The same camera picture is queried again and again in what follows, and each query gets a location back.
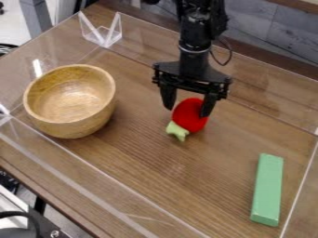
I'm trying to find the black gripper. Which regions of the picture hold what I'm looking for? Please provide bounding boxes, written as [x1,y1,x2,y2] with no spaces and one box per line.
[152,61,232,117]

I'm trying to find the red plush fruit green stem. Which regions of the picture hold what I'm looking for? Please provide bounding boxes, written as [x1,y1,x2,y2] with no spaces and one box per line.
[165,98,207,141]

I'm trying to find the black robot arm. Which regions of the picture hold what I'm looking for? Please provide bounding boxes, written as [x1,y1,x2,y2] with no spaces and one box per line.
[152,0,232,117]

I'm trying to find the wooden bowl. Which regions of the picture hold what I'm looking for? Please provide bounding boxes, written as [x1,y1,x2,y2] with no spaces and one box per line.
[22,64,116,139]

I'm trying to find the green rectangular block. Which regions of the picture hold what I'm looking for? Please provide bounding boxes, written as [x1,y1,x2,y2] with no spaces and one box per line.
[249,153,284,227]

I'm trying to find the black device bottom left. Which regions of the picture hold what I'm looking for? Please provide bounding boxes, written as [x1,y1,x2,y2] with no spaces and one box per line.
[0,211,72,238]

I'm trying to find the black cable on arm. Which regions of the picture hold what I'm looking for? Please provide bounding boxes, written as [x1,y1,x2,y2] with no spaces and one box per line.
[208,38,233,67]

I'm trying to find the clear acrylic tray enclosure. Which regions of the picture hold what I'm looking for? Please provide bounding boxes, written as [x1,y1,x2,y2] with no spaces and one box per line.
[0,7,318,238]

